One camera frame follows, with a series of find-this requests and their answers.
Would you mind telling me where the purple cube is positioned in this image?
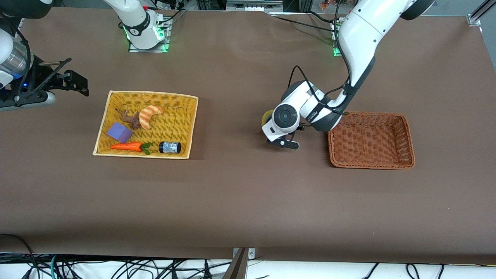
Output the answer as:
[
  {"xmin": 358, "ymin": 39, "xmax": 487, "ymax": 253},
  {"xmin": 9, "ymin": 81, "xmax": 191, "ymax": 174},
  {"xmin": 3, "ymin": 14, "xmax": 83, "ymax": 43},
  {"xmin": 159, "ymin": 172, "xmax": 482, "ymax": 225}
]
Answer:
[{"xmin": 106, "ymin": 121, "xmax": 133, "ymax": 143}]

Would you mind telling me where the brown toy figure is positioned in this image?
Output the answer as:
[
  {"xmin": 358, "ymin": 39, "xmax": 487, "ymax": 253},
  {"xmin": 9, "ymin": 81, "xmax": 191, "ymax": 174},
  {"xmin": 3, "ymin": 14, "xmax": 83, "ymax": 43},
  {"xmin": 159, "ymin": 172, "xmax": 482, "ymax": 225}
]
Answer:
[{"xmin": 116, "ymin": 108, "xmax": 141, "ymax": 130}]

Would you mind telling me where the toy croissant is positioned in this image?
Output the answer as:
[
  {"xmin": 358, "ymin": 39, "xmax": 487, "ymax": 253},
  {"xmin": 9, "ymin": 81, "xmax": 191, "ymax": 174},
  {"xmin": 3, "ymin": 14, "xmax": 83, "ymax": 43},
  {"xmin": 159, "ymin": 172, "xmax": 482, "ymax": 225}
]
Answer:
[{"xmin": 139, "ymin": 105, "xmax": 164, "ymax": 130}]

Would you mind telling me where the yellow wicker basket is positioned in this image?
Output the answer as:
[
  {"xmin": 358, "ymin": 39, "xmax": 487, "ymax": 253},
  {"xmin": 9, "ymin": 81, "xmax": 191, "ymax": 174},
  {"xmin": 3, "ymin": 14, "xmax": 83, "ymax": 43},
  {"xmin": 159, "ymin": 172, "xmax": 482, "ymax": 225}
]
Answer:
[{"xmin": 92, "ymin": 90, "xmax": 199, "ymax": 160}]

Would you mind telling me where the orange toy carrot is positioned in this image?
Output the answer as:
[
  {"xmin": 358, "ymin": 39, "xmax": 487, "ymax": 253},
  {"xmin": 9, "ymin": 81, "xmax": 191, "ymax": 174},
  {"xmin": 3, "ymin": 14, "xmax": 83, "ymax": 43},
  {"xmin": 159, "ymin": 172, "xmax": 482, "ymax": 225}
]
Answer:
[{"xmin": 110, "ymin": 142, "xmax": 153, "ymax": 155}]

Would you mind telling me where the small black jar blue label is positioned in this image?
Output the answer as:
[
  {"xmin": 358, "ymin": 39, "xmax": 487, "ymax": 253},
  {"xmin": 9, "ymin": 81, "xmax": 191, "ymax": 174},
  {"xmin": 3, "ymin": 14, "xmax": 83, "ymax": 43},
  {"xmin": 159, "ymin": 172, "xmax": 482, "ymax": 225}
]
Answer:
[{"xmin": 158, "ymin": 142, "xmax": 181, "ymax": 155}]

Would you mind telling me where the white power strip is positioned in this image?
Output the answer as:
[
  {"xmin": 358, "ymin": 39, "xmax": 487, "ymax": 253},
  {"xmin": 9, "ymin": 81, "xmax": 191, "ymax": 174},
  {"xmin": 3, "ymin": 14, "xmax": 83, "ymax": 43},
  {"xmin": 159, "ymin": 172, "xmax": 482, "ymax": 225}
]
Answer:
[{"xmin": 154, "ymin": 0, "xmax": 184, "ymax": 11}]

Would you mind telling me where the dark metal bar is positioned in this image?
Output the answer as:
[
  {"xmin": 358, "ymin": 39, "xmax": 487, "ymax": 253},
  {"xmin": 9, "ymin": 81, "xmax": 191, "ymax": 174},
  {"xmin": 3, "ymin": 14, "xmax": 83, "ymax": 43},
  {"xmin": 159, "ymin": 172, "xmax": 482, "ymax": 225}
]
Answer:
[{"xmin": 222, "ymin": 248, "xmax": 249, "ymax": 279}]

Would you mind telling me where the brown wicker basket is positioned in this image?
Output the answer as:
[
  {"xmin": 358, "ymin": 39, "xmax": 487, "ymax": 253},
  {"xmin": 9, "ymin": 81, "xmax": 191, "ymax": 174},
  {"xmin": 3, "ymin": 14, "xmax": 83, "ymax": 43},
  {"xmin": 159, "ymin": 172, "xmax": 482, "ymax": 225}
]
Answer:
[{"xmin": 327, "ymin": 111, "xmax": 415, "ymax": 170}]

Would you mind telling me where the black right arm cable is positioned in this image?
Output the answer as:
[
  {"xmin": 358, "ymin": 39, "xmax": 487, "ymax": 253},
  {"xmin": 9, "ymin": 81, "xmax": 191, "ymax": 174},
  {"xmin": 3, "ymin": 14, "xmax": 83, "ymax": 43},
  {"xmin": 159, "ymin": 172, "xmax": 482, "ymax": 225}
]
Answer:
[{"xmin": 4, "ymin": 23, "xmax": 35, "ymax": 97}]

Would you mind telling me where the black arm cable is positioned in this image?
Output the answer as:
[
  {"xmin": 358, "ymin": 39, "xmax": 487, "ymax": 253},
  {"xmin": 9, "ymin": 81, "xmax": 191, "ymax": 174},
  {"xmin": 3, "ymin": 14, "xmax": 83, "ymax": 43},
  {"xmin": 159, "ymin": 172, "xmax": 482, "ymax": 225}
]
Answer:
[
  {"xmin": 4, "ymin": 23, "xmax": 35, "ymax": 97},
  {"xmin": 287, "ymin": 65, "xmax": 351, "ymax": 115}
]

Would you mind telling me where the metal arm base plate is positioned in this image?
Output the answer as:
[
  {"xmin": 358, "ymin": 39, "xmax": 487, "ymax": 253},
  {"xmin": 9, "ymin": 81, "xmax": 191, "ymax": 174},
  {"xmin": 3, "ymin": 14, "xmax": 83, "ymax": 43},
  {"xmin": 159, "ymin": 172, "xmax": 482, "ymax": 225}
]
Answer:
[
  {"xmin": 332, "ymin": 19, "xmax": 343, "ymax": 57},
  {"xmin": 128, "ymin": 16, "xmax": 171, "ymax": 53}
]

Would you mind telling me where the black looping floor cable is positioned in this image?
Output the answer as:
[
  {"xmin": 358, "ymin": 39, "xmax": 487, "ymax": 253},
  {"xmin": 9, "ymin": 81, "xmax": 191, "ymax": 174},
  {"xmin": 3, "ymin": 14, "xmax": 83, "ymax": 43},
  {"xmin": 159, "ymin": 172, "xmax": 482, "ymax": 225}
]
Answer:
[{"xmin": 0, "ymin": 233, "xmax": 39, "ymax": 279}]

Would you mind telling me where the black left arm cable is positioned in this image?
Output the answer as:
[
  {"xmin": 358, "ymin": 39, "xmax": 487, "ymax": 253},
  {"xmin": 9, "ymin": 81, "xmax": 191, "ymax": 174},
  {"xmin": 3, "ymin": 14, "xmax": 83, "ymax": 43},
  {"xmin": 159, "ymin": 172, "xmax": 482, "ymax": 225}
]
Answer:
[{"xmin": 287, "ymin": 65, "xmax": 351, "ymax": 115}]

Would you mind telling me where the black cable on table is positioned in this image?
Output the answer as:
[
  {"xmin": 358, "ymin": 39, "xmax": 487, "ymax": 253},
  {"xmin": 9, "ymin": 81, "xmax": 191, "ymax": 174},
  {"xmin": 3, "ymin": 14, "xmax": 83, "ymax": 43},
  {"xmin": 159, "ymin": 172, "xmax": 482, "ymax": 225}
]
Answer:
[{"xmin": 271, "ymin": 11, "xmax": 343, "ymax": 34}]

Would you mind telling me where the metal table edge bracket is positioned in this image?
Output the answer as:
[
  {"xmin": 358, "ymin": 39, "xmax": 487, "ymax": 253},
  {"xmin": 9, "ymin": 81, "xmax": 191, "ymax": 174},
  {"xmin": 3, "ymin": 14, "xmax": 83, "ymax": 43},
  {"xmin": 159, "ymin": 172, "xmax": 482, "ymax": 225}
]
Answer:
[{"xmin": 232, "ymin": 247, "xmax": 256, "ymax": 261}]

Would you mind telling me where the aluminium corner bracket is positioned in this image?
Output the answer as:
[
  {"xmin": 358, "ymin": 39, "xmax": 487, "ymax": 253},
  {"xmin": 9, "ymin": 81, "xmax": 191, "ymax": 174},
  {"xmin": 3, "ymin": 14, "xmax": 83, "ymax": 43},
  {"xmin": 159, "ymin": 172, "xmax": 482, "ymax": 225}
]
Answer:
[{"xmin": 467, "ymin": 0, "xmax": 496, "ymax": 27}]

